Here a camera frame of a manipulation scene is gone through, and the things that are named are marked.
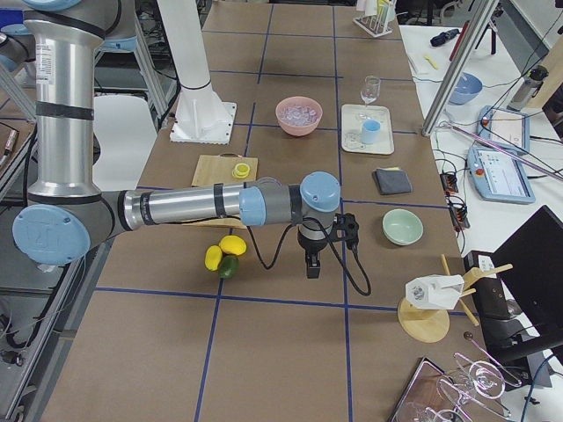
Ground blue teach pendant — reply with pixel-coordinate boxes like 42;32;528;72
477;105;530;155
467;146;536;204

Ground gray folded cloth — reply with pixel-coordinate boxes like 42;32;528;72
372;168;413;195

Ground cream bear serving tray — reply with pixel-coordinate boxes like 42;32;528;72
341;105;394;155

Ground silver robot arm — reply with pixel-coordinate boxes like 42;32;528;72
12;1;359;278

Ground dark water bottle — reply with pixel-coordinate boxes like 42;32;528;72
507;65;549;111

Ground clear ice cube pile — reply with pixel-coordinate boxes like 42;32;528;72
280;105;319;127

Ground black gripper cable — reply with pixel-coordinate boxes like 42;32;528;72
247;215;372;296

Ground blue bowl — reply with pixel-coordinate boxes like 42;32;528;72
449;72;483;106

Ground white paper cup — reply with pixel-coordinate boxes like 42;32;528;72
405;274;464;310

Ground white chair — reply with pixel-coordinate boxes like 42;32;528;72
93;95;157;192

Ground wooden cup stand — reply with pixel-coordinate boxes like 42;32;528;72
398;254;513;343

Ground black monitor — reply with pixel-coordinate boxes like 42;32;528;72
492;206;562;330

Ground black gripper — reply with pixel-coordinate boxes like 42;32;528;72
298;213;359;279

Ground hanging wine glasses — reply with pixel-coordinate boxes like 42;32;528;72
402;351;523;422

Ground white dish rack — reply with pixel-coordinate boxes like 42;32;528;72
353;0;396;38

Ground green ceramic bowl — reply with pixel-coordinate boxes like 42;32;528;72
382;208;424;246

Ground blue plastic cup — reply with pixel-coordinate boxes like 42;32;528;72
361;119;381;145

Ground pink bowl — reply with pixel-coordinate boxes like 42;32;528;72
275;96;323;137

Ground green lime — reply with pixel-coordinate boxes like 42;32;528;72
217;255;239;280

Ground wooden cutting board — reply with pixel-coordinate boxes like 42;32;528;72
184;154;260;230

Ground aluminium frame post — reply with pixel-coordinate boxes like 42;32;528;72
421;0;498;136

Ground yellow lemon slice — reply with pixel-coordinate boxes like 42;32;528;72
231;163;251;179

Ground clear wine glass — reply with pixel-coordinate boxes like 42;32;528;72
361;76;381;106

